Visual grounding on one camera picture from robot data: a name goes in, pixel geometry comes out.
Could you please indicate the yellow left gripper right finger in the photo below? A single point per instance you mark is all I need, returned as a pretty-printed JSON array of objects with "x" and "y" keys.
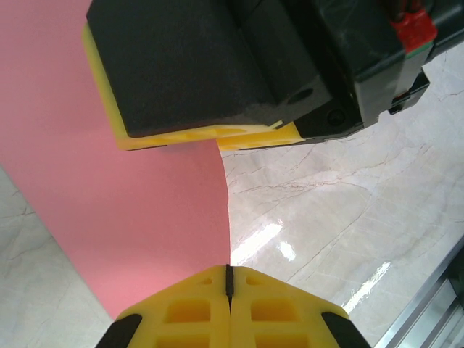
[{"x": 243, "y": 326}]

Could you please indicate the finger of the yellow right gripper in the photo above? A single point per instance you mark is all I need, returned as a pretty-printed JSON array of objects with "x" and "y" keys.
[
  {"x": 174, "y": 65},
  {"x": 261, "y": 139}
]

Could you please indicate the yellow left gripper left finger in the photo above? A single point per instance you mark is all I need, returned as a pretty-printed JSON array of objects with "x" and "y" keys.
[{"x": 217, "y": 326}]

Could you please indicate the pink paper sheet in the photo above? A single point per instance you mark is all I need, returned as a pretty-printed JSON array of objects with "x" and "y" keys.
[{"x": 108, "y": 217}]

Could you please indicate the wide aluminium mounting rail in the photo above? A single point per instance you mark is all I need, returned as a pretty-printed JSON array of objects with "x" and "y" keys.
[{"x": 435, "y": 301}]

